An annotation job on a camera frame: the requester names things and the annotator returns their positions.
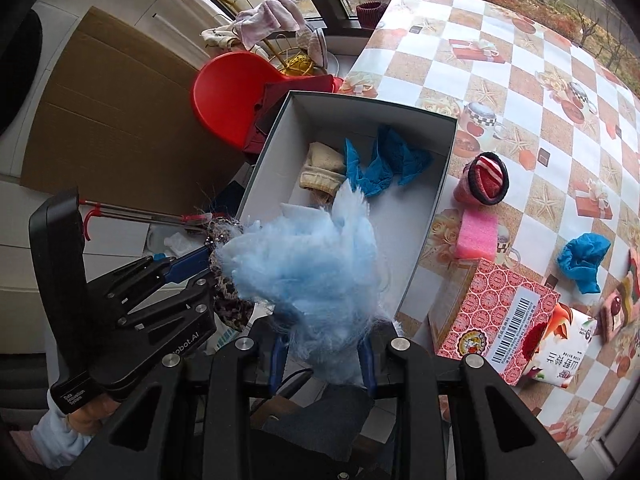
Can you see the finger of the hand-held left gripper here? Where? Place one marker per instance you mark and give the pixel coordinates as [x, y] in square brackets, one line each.
[180, 267]
[175, 305]

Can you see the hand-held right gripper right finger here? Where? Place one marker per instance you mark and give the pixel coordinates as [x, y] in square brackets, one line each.
[366, 362]

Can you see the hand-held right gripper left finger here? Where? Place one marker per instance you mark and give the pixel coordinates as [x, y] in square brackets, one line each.
[276, 360]

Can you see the leopard print scrunchie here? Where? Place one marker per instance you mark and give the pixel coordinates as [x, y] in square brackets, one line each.
[227, 290]

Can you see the light blue fluffy scrunchie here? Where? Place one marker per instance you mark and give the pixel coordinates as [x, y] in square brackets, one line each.
[305, 280]

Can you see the white cardboard box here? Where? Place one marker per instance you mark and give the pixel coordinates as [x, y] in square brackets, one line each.
[410, 230]

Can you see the pink foam sponge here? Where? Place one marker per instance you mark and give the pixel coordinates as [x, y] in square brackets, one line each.
[477, 235]

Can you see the beige sock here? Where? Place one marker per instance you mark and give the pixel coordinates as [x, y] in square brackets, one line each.
[322, 170]

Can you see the blue cloth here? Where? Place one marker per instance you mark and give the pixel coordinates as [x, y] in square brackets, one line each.
[585, 260]
[385, 165]

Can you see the pink striped sock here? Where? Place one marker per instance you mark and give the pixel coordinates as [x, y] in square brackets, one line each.
[482, 177]

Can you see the person's left forearm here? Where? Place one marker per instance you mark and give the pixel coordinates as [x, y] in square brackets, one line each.
[57, 430]

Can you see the person's left hand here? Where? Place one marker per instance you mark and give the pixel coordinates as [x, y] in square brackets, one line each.
[92, 412]

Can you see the white plastic bottle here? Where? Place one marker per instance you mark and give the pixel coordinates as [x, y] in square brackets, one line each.
[175, 242]

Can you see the red broom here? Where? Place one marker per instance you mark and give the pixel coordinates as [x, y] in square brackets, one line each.
[140, 216]

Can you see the red patterned carton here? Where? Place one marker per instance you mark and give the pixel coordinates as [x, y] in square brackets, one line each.
[495, 310]

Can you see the brown cardboard sheet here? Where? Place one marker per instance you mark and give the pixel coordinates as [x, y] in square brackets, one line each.
[110, 110]

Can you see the red plastic chair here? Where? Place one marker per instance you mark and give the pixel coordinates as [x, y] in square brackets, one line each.
[230, 95]

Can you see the dark red garment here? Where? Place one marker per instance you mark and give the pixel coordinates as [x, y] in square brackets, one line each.
[280, 110]

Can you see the white floral tissue pack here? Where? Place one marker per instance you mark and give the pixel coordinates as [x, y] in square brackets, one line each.
[565, 350]

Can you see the blue cloth on table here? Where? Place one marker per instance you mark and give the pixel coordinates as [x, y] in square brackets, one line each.
[585, 260]

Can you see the pale pink cloth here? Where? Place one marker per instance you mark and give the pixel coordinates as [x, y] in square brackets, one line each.
[270, 17]

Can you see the checkered printed tablecloth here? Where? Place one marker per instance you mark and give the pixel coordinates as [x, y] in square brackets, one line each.
[540, 110]

